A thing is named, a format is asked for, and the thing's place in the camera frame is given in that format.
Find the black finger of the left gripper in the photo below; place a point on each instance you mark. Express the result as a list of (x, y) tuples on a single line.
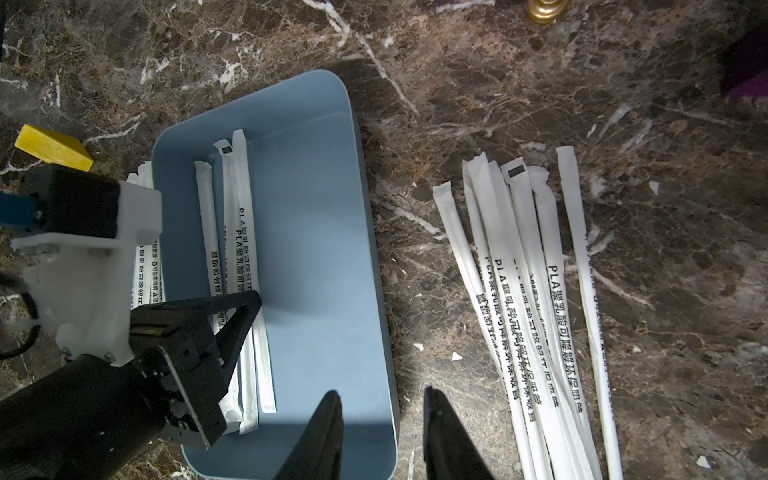
[(200, 339)]

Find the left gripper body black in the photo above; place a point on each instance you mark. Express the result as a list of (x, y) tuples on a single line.
[(192, 413)]

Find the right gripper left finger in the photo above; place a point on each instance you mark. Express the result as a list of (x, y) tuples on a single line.
[(318, 452)]

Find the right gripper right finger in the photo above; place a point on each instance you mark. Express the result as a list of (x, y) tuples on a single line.
[(448, 450)]

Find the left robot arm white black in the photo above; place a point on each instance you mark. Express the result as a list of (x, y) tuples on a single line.
[(88, 419)]

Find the blue storage box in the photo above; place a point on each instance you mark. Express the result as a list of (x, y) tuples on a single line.
[(318, 269)]

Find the left pile white straw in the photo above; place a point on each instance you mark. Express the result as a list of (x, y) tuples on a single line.
[(148, 284)]

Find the pile white straw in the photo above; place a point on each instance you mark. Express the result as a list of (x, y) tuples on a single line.
[(510, 257), (148, 284)]

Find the right pile white straw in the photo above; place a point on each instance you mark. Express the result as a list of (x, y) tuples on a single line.
[(510, 257)]

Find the yellow block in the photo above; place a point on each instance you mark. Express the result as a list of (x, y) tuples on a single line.
[(54, 148)]

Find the small brass weight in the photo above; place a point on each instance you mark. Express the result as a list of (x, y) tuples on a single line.
[(546, 11)]

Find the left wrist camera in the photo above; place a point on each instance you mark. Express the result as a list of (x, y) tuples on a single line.
[(85, 230)]

